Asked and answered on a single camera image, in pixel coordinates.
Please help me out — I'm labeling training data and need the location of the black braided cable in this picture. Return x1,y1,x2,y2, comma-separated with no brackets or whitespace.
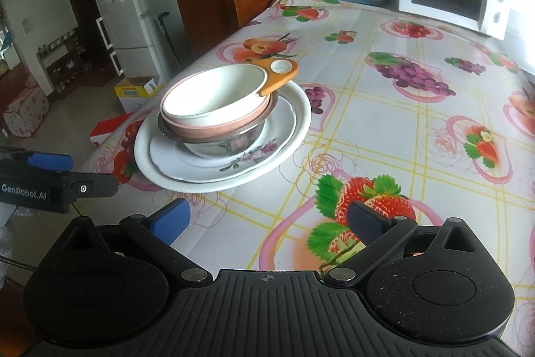
0,252,35,271

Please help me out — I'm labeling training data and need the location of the stainless steel bowl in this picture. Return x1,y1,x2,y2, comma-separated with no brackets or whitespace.
158,114,268,160

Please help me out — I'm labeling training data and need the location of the white plate with green print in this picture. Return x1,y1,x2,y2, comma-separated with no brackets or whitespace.
142,86,305,188

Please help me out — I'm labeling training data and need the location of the fruit print tablecloth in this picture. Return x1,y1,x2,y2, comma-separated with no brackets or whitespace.
90,0,535,357

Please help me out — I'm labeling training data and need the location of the red box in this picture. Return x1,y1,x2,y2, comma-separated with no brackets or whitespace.
90,112,138,149

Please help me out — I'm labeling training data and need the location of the low shelf with jars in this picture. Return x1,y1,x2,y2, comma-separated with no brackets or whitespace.
35,28,90,100

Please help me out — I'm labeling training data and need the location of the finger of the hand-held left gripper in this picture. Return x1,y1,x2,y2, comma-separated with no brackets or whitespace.
0,148,74,174
68,173,120,199

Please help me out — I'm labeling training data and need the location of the yellow cardboard box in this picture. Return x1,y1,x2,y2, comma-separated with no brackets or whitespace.
114,77,164,113

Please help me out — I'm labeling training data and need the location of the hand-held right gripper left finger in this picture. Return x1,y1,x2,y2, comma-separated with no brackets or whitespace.
54,198,214,285

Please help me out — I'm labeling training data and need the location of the cream bowl with orange handle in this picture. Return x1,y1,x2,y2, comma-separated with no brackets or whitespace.
161,58,299,127

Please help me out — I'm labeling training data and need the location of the large white deep plate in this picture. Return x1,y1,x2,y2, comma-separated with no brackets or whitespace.
134,80,313,193

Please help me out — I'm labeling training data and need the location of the terracotta bowl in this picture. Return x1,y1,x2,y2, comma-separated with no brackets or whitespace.
159,70,279,142

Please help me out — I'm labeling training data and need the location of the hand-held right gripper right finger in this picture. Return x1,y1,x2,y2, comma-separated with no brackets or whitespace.
328,201,486,286

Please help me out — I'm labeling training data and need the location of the floral storage box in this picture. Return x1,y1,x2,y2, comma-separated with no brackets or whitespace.
4,85,50,136

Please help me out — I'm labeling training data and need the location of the floral white plate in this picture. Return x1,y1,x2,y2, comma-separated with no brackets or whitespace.
149,93,298,183

